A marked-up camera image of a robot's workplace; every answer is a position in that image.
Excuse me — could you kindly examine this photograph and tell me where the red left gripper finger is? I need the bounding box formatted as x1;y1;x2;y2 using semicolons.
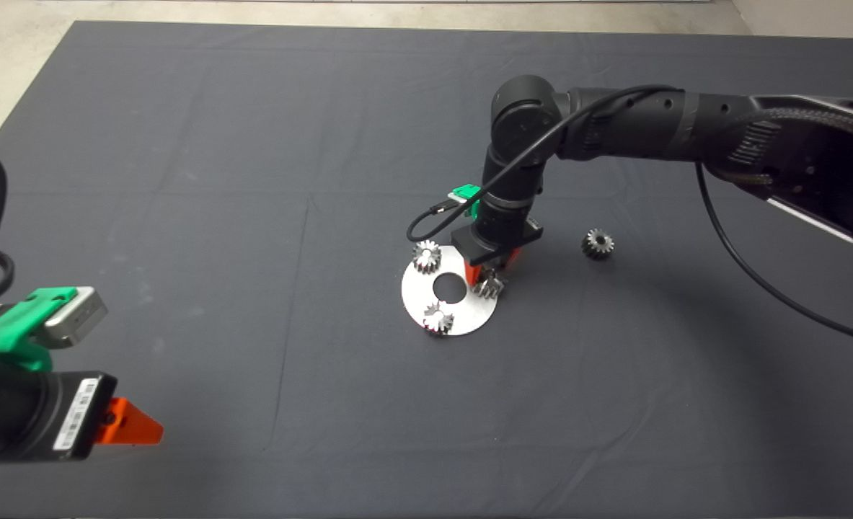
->
94;396;164;446

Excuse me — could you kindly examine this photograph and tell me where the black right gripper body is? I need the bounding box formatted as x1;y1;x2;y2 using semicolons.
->
451;193;544;266

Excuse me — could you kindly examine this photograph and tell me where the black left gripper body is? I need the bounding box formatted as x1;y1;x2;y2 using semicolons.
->
0;371;118;466

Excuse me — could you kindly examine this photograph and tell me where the large steel gear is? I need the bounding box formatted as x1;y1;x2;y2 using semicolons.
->
473;269;506;299

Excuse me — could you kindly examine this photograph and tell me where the round metal plate with hole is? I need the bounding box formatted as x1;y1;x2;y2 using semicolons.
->
401;245;499;337

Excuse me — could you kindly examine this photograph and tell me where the small dark steel gear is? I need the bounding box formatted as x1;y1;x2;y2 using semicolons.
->
581;229;616;261

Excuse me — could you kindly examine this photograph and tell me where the dark grey table cloth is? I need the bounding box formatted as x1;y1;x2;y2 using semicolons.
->
0;22;853;519

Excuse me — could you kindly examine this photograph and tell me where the green right camera mount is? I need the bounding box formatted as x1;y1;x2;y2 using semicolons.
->
452;185;483;218

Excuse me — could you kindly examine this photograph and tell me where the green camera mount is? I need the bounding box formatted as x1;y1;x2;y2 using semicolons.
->
0;287;79;372
452;185;483;218

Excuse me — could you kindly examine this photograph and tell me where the green left camera mount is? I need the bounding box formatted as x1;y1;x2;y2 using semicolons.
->
0;287;79;372

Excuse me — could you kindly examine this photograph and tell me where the silver left camera box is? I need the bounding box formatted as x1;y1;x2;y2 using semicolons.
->
40;287;108;349

